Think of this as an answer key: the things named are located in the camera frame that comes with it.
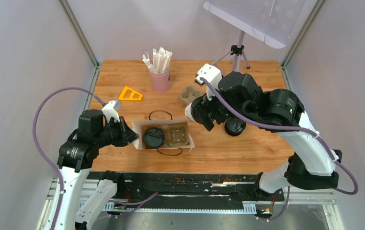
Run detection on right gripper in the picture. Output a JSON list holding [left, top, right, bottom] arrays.
[[192, 86, 254, 130]]

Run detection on stack of black lids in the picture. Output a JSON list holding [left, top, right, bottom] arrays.
[[224, 118, 246, 137]]

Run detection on white board on tripod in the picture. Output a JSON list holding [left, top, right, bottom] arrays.
[[203, 0, 305, 49]]

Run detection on black cup lid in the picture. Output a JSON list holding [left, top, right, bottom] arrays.
[[190, 97, 206, 124], [143, 127, 165, 149]]

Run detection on pink straw holder cup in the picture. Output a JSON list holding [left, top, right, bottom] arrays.
[[149, 68, 171, 93]]

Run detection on white paper cup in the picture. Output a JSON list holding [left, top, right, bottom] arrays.
[[184, 103, 195, 122]]

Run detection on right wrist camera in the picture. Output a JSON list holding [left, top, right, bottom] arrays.
[[194, 64, 222, 90]]

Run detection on yellow triangular plastic piece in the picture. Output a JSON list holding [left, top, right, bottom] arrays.
[[118, 86, 143, 102]]

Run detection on orange paper bag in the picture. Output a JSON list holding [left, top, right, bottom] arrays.
[[131, 110, 195, 156]]

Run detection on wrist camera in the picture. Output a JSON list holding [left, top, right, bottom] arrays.
[[102, 99, 122, 123], [194, 64, 222, 90]]

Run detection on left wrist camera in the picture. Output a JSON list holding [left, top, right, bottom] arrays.
[[102, 99, 122, 123]]

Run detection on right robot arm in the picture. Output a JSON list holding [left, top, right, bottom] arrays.
[[185, 68, 342, 200]]

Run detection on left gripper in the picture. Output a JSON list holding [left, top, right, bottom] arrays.
[[95, 115, 140, 147]]

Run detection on grey tripod stand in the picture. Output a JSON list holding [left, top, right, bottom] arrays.
[[211, 30, 251, 72]]

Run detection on pulp cup carrier tray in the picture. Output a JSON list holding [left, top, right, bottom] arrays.
[[180, 86, 203, 105]]

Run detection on wrapped straws bundle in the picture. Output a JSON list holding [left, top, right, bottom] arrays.
[[142, 47, 173, 74]]

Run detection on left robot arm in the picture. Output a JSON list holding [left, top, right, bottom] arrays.
[[43, 108, 139, 230]]

